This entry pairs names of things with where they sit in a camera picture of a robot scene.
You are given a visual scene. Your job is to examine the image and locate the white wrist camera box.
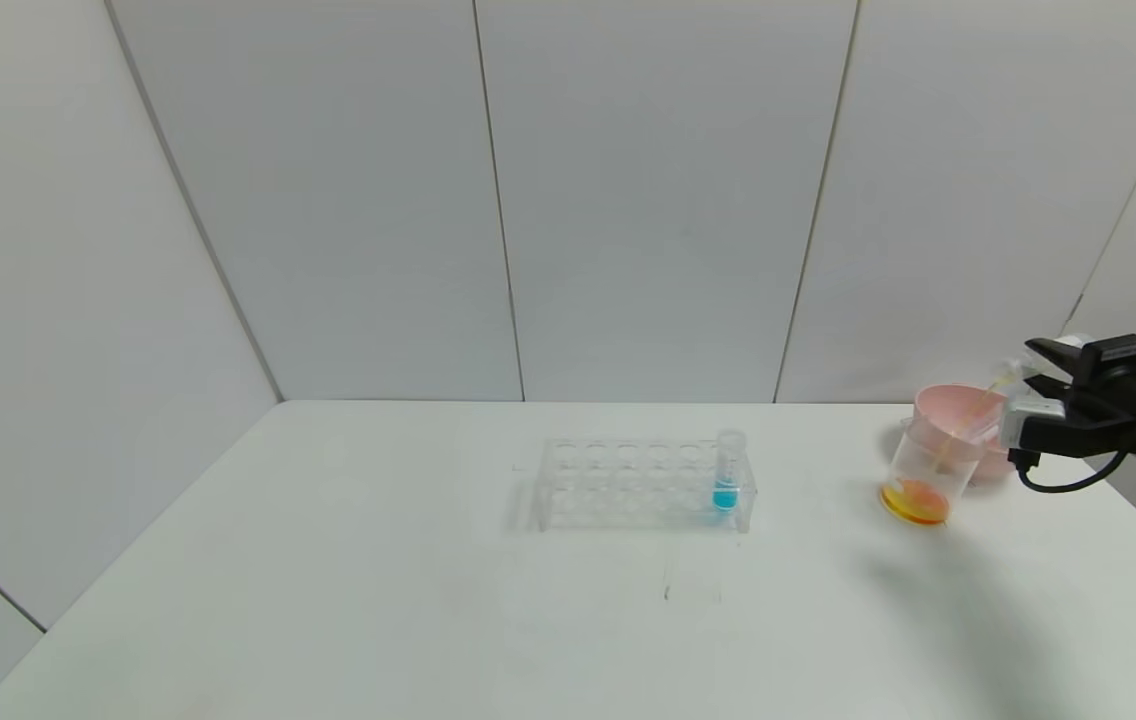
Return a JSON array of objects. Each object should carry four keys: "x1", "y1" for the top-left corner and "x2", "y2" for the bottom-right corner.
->
[{"x1": 999, "y1": 397, "x2": 1065, "y2": 449}]

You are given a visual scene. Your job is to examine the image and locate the clear acrylic test tube rack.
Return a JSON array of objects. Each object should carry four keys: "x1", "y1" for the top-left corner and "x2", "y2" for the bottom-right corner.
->
[{"x1": 534, "y1": 436, "x2": 760, "y2": 535}]

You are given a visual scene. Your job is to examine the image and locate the tube with yellow pigment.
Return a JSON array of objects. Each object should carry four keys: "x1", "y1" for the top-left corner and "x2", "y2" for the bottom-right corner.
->
[{"x1": 1000, "y1": 332, "x2": 1097, "y2": 396}]

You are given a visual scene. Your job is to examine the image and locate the pink plastic bowl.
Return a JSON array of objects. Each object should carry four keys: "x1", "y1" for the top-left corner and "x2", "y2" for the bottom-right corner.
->
[{"x1": 912, "y1": 384, "x2": 1021, "y2": 487}]

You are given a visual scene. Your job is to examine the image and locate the tube with blue pigment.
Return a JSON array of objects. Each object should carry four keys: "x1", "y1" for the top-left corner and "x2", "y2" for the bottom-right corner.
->
[{"x1": 714, "y1": 429, "x2": 750, "y2": 515}]

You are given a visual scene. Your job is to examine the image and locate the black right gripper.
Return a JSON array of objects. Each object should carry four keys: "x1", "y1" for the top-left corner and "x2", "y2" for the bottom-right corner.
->
[{"x1": 1022, "y1": 333, "x2": 1136, "y2": 429}]

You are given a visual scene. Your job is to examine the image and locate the black camera cable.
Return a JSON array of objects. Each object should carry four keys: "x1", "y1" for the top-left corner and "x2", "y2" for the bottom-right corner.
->
[{"x1": 1012, "y1": 390, "x2": 1136, "y2": 497}]

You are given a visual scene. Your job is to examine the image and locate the clear glass beaker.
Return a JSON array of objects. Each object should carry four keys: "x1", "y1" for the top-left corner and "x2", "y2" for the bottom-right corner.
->
[{"x1": 878, "y1": 414, "x2": 981, "y2": 528}]

